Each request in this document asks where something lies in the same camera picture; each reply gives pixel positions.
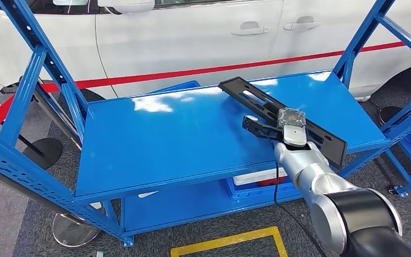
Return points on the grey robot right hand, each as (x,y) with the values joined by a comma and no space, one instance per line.
(295,134)

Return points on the black plastic car trim part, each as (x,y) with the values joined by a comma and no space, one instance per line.
(333,150)

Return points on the silver black robot right arm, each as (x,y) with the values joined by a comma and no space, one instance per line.
(312,174)

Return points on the blue metal shelf rack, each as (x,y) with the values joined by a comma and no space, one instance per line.
(173,142)

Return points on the black round stanchion base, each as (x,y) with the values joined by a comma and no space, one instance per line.
(390,115)

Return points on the blue rack with casters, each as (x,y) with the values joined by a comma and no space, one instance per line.
(403,191)

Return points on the white car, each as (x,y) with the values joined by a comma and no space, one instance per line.
(173,46)

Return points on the small black and white box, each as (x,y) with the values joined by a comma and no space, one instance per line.
(95,254)

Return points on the black camera bracket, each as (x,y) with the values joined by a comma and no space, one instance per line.
(253,127)

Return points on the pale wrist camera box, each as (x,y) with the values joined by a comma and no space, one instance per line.
(251,117)

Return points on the chrome stanchion post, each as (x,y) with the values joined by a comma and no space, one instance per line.
(74,230)
(57,115)

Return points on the black stanchion post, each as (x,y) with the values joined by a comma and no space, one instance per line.
(44,154)

